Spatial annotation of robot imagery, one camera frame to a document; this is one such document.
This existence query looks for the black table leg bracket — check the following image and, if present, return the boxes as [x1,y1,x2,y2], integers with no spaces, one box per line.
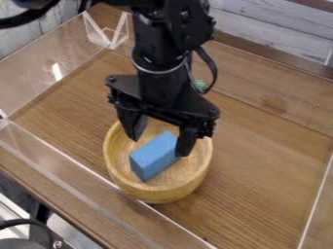
[28,202,65,249]

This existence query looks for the black cable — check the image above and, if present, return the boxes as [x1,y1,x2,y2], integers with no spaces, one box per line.
[183,47,219,95]

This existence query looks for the green white marker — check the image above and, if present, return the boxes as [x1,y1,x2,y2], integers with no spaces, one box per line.
[194,80,207,94]

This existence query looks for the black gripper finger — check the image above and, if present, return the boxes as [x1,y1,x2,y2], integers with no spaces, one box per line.
[175,126,198,157]
[116,106,147,141]

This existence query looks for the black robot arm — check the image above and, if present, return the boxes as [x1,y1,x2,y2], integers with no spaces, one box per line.
[104,0,219,157]

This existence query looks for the clear acrylic tray walls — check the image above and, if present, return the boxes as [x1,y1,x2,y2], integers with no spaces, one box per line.
[0,18,333,249]

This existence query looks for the brown wooden bowl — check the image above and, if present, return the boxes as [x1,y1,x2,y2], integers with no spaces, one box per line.
[103,119,214,203]

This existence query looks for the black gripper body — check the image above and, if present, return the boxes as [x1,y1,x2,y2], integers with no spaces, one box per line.
[106,72,219,138]

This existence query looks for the blue foam block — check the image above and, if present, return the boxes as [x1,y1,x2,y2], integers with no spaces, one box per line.
[128,131,178,182]

